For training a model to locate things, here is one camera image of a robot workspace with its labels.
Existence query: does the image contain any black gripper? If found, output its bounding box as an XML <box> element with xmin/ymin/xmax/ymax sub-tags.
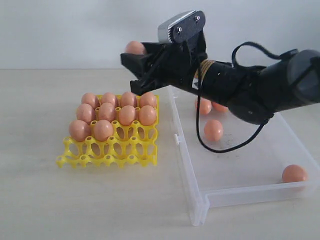
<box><xmin>120</xmin><ymin>31</ymin><xmax>208</xmax><ymax>96</ymax></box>

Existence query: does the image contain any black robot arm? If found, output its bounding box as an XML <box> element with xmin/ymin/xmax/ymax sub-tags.
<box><xmin>120</xmin><ymin>32</ymin><xmax>320</xmax><ymax>125</ymax></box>

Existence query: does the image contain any yellow plastic egg tray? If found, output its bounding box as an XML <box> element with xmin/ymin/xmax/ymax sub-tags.
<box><xmin>56</xmin><ymin>94</ymin><xmax>159</xmax><ymax>168</ymax></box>

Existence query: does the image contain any clear plastic bin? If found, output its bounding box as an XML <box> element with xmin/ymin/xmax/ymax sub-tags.
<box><xmin>168</xmin><ymin>86</ymin><xmax>320</xmax><ymax>226</ymax></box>

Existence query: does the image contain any black cable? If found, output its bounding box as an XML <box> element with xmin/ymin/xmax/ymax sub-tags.
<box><xmin>194</xmin><ymin>41</ymin><xmax>301</xmax><ymax>153</ymax></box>

